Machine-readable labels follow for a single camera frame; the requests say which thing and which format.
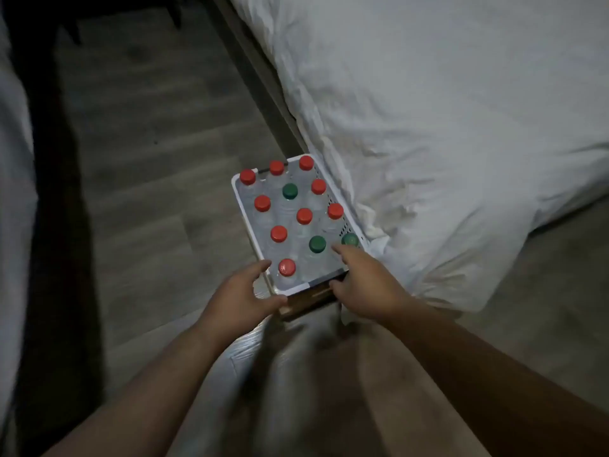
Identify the person's left hand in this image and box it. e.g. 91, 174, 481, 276
197, 260, 289, 346

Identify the white bedding sheet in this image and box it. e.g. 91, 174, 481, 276
0, 14, 40, 440

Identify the person's left forearm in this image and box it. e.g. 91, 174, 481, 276
42, 321, 230, 457

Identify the person's beige clothing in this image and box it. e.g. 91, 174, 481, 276
167, 307, 491, 457

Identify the white bed duvet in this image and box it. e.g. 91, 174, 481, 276
227, 0, 609, 314

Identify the person's right hand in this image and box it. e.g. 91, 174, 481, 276
328, 243, 414, 325

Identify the person's right forearm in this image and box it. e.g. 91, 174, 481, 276
377, 296, 609, 457

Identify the dark wooden furniture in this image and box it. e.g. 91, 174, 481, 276
0, 0, 203, 43

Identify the brown cardboard box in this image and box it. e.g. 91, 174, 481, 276
279, 277, 346, 322

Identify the group of red-capped water bottles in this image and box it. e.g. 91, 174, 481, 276
238, 155, 345, 292

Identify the grey bed frame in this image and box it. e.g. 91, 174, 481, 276
208, 0, 310, 158

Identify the white plastic basket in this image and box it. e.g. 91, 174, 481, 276
231, 153, 373, 298

